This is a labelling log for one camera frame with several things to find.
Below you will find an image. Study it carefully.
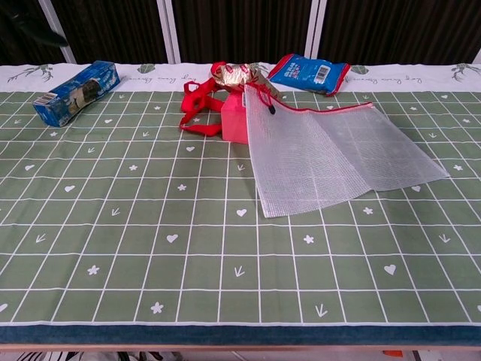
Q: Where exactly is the green checked tablecloth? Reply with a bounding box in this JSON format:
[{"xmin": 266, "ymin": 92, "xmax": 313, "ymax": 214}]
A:
[{"xmin": 0, "ymin": 62, "xmax": 481, "ymax": 345}]

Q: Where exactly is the blue cookie box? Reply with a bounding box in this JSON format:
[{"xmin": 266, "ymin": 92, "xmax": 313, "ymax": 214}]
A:
[{"xmin": 32, "ymin": 60, "xmax": 121, "ymax": 128}]

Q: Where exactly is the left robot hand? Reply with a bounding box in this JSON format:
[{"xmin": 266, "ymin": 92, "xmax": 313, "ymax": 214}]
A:
[{"xmin": 8, "ymin": 12, "xmax": 71, "ymax": 48}]

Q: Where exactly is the dark pleated curtain panel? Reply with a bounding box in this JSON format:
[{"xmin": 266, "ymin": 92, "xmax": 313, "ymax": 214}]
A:
[
  {"xmin": 317, "ymin": 0, "xmax": 481, "ymax": 65},
  {"xmin": 54, "ymin": 0, "xmax": 169, "ymax": 65},
  {"xmin": 171, "ymin": 0, "xmax": 313, "ymax": 64}
]

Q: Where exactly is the blue red snack packet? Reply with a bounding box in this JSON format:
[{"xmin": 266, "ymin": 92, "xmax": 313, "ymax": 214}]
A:
[{"xmin": 267, "ymin": 53, "xmax": 351, "ymax": 98}]

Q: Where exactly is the white mesh zipper pouch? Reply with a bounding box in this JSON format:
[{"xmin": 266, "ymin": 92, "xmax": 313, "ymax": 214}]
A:
[{"xmin": 243, "ymin": 83, "xmax": 451, "ymax": 219}]

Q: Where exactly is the pink sponge cube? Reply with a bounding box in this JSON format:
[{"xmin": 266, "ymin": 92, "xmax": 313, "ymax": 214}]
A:
[{"xmin": 221, "ymin": 93, "xmax": 250, "ymax": 145}]

